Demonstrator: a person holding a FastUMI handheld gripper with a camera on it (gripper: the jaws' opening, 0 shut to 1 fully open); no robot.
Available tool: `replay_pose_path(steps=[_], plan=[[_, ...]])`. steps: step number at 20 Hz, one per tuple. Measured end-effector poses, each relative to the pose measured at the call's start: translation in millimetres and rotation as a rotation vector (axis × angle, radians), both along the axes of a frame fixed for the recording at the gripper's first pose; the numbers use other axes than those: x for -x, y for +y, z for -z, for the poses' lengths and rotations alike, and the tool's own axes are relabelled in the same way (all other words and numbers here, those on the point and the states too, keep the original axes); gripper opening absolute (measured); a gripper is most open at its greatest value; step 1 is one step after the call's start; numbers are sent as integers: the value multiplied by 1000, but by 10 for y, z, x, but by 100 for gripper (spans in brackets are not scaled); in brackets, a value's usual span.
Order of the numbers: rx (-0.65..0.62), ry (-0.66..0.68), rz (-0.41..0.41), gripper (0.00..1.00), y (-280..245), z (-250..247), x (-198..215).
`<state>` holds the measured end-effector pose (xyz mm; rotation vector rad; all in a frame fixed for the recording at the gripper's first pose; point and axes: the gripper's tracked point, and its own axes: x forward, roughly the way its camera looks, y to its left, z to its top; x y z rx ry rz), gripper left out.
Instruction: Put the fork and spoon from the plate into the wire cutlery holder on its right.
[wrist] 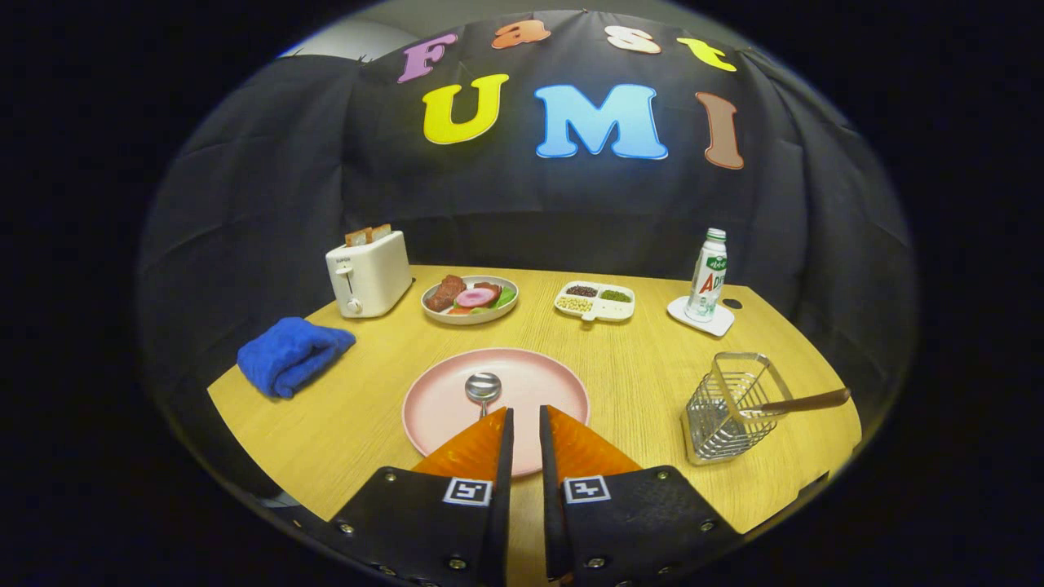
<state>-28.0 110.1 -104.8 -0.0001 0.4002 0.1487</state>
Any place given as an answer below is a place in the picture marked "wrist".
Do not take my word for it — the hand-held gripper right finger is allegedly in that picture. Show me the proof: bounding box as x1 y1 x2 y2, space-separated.
538 405 745 587

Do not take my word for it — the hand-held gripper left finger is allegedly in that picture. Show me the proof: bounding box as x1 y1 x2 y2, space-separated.
330 408 515 587

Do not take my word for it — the wooden handled spoon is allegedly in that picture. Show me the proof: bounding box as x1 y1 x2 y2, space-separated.
465 372 502 421

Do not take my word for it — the wooden handled fork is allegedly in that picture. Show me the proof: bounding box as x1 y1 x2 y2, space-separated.
718 388 852 425

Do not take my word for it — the pink plate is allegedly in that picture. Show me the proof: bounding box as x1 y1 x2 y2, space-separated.
402 348 591 479

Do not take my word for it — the grey food plate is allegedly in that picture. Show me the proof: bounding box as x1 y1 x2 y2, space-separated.
421 275 520 326

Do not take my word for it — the white divided dish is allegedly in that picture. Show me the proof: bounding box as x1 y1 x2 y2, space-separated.
554 280 636 323

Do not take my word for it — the brown meat piece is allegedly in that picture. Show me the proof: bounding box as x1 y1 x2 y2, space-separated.
425 275 467 312

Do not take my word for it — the white square coaster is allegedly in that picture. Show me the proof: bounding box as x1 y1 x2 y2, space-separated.
667 295 735 338

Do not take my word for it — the blue folded towel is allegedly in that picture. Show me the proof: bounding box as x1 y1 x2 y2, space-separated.
237 317 357 399

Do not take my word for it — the white toaster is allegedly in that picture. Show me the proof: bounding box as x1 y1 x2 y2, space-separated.
325 230 413 319

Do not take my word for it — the white milk bottle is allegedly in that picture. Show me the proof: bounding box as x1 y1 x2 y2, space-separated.
685 228 728 323

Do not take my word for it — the black backdrop cloth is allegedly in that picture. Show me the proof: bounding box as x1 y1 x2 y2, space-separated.
139 10 914 490

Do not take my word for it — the metal wire cutlery basket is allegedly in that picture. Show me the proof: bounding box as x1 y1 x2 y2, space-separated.
680 352 794 466

